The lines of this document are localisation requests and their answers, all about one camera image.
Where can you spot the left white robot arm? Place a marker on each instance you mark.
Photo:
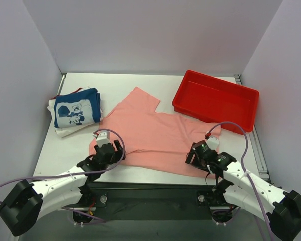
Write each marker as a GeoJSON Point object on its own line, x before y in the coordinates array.
{"type": "Point", "coordinates": [32, 198]}

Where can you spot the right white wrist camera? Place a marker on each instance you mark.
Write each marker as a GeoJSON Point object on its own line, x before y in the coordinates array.
{"type": "Point", "coordinates": [212, 142]}

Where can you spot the red plastic bin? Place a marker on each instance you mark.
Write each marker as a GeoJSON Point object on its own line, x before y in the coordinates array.
{"type": "Point", "coordinates": [213, 100]}

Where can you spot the right aluminium frame rail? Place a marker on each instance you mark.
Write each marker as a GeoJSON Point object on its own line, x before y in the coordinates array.
{"type": "Point", "coordinates": [254, 154]}

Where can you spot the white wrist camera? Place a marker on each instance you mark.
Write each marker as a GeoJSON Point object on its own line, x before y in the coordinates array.
{"type": "Point", "coordinates": [212, 142]}
{"type": "Point", "coordinates": [102, 138]}

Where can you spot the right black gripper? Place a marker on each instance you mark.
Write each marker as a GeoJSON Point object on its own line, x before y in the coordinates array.
{"type": "Point", "coordinates": [193, 158]}

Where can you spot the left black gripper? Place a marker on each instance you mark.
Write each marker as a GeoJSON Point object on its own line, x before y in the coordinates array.
{"type": "Point", "coordinates": [114, 152]}

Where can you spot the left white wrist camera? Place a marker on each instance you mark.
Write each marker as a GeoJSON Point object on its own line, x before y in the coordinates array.
{"type": "Point", "coordinates": [102, 138]}

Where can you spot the pink t shirt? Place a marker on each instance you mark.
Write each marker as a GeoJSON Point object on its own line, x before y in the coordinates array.
{"type": "Point", "coordinates": [157, 141]}

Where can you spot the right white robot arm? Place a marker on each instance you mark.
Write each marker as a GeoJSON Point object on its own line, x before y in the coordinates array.
{"type": "Point", "coordinates": [277, 207]}

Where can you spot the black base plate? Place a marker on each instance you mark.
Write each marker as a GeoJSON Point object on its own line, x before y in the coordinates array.
{"type": "Point", "coordinates": [112, 201]}

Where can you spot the folded blue printed t shirt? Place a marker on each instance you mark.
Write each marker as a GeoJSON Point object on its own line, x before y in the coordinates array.
{"type": "Point", "coordinates": [75, 110]}

